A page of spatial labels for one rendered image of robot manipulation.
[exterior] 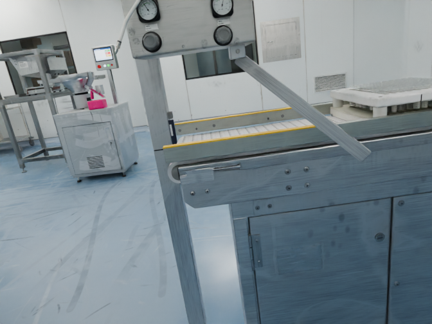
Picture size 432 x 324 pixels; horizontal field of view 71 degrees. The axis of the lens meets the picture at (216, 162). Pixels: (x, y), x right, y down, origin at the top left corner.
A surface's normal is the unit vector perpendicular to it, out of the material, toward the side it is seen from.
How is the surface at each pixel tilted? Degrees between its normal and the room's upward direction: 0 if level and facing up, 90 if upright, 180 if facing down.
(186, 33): 90
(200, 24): 90
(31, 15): 90
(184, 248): 90
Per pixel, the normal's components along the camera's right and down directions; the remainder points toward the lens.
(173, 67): -0.04, 0.30
